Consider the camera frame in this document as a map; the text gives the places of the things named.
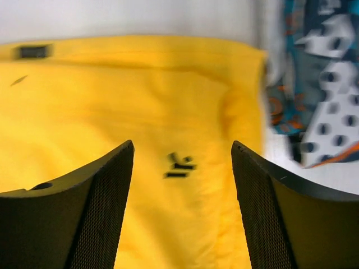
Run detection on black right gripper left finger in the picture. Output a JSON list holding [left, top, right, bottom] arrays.
[[1, 140, 135, 268]]

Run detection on yellow shorts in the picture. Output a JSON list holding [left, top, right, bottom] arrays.
[[1, 35, 265, 268]]

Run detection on colourful patterned shorts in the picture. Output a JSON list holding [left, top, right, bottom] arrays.
[[266, 1, 358, 168]]

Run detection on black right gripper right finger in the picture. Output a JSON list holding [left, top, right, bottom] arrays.
[[231, 141, 358, 268]]

